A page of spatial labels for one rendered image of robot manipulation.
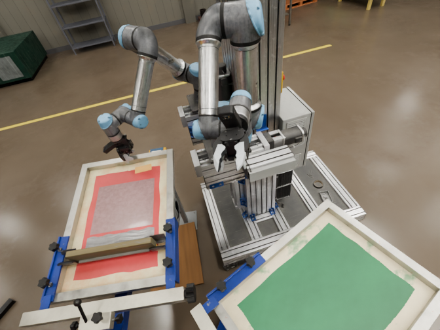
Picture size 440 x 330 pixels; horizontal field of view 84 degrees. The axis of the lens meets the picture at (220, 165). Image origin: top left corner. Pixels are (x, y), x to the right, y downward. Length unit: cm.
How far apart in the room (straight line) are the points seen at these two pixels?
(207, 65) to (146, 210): 85
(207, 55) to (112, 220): 99
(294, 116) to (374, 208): 151
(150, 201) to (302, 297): 89
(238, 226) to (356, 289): 118
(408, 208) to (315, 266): 175
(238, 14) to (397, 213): 232
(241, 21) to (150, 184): 99
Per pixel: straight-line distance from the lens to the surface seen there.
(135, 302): 119
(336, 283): 127
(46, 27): 870
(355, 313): 125
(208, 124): 90
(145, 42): 133
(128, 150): 154
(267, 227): 219
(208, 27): 98
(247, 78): 106
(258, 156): 134
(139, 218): 141
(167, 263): 116
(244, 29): 97
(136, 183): 154
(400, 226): 274
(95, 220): 153
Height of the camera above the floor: 212
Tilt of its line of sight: 46 degrees down
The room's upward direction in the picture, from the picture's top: 11 degrees counter-clockwise
